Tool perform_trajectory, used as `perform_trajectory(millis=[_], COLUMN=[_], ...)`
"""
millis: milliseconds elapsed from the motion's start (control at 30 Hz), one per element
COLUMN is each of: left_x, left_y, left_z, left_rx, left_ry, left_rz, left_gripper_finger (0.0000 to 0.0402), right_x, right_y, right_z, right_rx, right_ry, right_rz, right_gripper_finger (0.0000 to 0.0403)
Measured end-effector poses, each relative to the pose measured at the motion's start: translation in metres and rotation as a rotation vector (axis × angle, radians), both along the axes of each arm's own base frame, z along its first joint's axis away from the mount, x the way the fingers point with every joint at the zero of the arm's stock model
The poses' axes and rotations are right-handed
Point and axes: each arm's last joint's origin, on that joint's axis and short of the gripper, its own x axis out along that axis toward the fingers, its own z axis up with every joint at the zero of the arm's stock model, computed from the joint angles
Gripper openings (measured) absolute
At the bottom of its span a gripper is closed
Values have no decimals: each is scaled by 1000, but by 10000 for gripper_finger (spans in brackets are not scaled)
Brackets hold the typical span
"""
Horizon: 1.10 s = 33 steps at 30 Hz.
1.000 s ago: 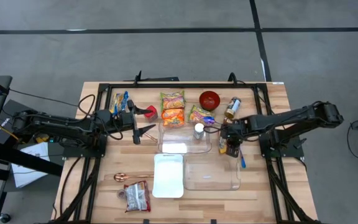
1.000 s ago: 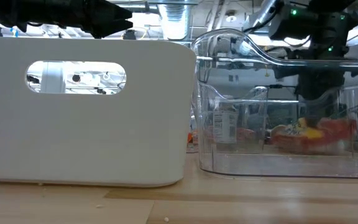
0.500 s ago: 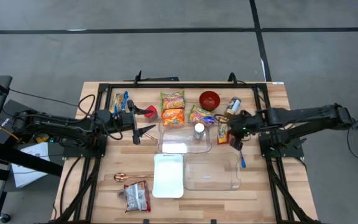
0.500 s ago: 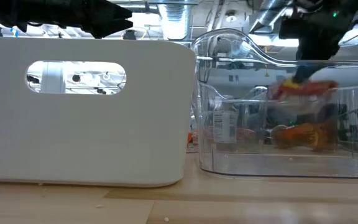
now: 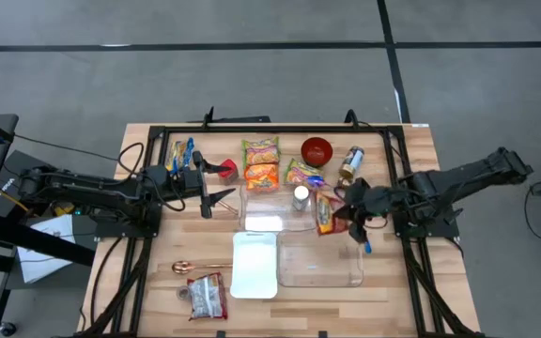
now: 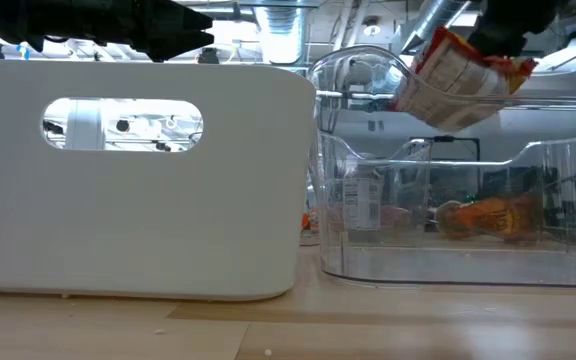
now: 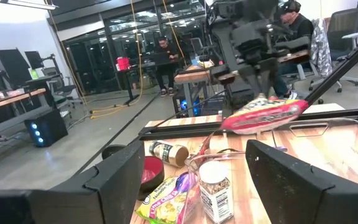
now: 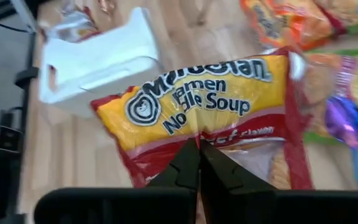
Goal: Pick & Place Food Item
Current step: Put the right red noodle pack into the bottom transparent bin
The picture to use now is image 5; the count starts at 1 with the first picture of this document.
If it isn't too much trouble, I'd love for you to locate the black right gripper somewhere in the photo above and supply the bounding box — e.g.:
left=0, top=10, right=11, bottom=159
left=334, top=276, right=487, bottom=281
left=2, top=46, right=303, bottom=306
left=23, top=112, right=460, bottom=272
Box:
left=332, top=178, right=396, bottom=245

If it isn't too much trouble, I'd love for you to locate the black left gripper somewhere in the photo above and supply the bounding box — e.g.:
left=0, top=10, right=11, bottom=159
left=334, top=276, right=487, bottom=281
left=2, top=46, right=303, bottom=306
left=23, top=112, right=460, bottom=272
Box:
left=169, top=149, right=240, bottom=221

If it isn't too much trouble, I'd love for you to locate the red lid spice tin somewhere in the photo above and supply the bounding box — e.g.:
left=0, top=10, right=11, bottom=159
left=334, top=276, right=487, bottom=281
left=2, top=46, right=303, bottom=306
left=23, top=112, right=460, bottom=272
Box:
left=217, top=158, right=240, bottom=186

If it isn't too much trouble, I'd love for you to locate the red yellow ramen packet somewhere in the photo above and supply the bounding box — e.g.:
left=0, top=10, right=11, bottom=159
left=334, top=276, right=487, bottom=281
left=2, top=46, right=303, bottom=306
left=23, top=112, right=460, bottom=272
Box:
left=186, top=271, right=229, bottom=322
left=315, top=191, right=350, bottom=237

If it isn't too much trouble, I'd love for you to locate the blue yellow ramen packet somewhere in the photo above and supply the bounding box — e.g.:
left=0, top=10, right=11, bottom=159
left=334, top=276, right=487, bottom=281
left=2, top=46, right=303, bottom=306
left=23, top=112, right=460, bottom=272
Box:
left=164, top=136, right=195, bottom=176

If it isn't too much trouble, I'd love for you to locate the white lid shaker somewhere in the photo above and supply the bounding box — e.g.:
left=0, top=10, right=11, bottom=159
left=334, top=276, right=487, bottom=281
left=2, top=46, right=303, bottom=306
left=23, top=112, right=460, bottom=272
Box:
left=291, top=184, right=311, bottom=211

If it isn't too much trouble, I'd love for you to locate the tan lid brown label jar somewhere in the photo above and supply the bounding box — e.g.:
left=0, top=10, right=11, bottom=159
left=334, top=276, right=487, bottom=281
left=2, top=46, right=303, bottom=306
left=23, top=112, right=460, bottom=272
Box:
left=338, top=145, right=365, bottom=179

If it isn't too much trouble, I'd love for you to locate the green lime chili ramen packet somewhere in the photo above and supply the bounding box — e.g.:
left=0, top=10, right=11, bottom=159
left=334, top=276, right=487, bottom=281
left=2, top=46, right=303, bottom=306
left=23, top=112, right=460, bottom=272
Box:
left=283, top=158, right=324, bottom=189
left=240, top=135, right=282, bottom=166

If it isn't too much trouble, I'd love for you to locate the copper metal spoon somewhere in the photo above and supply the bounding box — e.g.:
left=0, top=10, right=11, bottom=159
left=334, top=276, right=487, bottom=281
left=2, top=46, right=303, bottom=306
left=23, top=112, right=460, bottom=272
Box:
left=214, top=199, right=241, bottom=215
left=171, top=260, right=234, bottom=276

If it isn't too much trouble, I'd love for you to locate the orange chicken ramen packet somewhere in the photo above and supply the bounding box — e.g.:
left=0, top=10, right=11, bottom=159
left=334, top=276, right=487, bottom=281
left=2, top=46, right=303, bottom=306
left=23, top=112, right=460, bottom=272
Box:
left=243, top=162, right=281, bottom=192

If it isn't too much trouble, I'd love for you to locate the large clear plastic bin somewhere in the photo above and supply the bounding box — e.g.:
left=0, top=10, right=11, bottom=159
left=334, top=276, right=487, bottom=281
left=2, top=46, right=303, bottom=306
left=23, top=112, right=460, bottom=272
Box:
left=276, top=229, right=364, bottom=288

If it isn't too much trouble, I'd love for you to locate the small clear plastic bin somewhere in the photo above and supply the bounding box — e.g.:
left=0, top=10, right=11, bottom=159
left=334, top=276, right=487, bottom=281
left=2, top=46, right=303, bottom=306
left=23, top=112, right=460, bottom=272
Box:
left=238, top=183, right=321, bottom=234

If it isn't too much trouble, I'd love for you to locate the red black bowl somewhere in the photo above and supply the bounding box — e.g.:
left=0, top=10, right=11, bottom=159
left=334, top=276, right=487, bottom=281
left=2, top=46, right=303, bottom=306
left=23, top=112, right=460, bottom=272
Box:
left=300, top=136, right=334, bottom=169

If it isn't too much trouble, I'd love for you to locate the white plastic bin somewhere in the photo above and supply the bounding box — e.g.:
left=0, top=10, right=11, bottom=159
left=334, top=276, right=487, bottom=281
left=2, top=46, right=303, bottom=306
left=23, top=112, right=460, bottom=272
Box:
left=229, top=230, right=279, bottom=300

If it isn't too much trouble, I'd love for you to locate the white paper sheet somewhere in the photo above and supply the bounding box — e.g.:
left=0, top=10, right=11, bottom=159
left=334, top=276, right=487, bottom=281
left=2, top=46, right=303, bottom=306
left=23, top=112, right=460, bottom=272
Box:
left=15, top=213, right=78, bottom=285

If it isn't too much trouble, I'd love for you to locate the black equipment box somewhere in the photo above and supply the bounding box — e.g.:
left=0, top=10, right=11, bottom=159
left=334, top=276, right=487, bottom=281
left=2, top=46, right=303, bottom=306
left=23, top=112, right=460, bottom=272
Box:
left=0, top=148, right=68, bottom=220

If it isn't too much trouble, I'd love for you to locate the black metal table frame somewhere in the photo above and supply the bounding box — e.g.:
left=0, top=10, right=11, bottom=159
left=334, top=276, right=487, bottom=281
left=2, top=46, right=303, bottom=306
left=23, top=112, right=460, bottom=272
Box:
left=75, top=106, right=487, bottom=338

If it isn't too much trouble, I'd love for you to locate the black cable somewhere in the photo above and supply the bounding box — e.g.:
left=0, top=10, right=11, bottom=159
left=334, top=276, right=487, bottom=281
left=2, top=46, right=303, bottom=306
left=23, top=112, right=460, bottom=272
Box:
left=11, top=133, right=146, bottom=182

